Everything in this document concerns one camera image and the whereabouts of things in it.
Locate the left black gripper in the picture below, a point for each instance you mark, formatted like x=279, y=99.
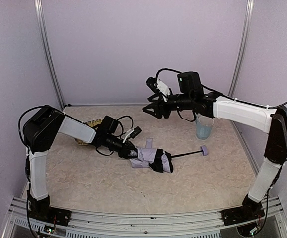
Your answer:
x=127, y=152

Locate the woven bamboo tray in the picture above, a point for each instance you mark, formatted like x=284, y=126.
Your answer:
x=94, y=124

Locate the light blue ceramic mug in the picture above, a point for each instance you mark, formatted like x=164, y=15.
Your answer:
x=204, y=127

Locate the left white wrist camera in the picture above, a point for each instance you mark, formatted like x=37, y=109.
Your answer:
x=132, y=133

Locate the aluminium frame post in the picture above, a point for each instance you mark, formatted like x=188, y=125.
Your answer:
x=47, y=51
x=242, y=47

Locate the front aluminium rail base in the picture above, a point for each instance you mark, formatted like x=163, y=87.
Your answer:
x=219, y=223

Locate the lilac folding umbrella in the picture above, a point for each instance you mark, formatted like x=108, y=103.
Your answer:
x=157, y=159

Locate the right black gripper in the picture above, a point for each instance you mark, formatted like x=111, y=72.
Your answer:
x=160, y=109

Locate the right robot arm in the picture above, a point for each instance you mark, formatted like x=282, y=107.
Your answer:
x=270, y=120

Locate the left aluminium frame post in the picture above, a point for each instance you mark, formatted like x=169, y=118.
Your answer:
x=47, y=51

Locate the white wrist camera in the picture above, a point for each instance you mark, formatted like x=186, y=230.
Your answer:
x=157, y=86
x=132, y=133

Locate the right aluminium frame post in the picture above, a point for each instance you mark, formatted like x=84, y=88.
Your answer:
x=242, y=47

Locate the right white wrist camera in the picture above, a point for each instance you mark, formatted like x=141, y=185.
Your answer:
x=157, y=86

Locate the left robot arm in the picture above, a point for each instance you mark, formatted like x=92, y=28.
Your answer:
x=39, y=134

